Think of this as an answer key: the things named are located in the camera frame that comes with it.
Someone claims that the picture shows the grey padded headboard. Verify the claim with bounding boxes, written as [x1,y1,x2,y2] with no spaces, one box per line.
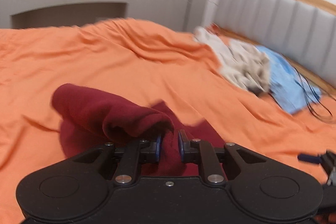
[209,0,336,88]

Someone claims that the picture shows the orange blanket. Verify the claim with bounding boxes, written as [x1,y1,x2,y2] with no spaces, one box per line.
[0,18,336,224]

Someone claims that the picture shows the dark red sweater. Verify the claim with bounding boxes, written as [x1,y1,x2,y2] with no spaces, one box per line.
[51,83,223,177]

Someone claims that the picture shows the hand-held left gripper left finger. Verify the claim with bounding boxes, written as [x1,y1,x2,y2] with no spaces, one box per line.
[62,135,163,186]

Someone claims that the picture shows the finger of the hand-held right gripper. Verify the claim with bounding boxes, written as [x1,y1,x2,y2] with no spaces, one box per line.
[298,153,321,165]

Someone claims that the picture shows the white garment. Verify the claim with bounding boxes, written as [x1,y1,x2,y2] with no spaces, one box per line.
[194,26,238,68]

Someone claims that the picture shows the black cable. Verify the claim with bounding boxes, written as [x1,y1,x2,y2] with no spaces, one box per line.
[291,66,334,124]

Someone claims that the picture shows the beige garment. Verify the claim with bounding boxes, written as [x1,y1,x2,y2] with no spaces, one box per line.
[220,45,271,95]

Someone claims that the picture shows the light blue garment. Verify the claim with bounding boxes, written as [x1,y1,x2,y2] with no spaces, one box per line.
[256,46,322,115]

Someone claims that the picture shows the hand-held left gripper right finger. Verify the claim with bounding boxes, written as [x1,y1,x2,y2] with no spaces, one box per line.
[178,130,271,185]

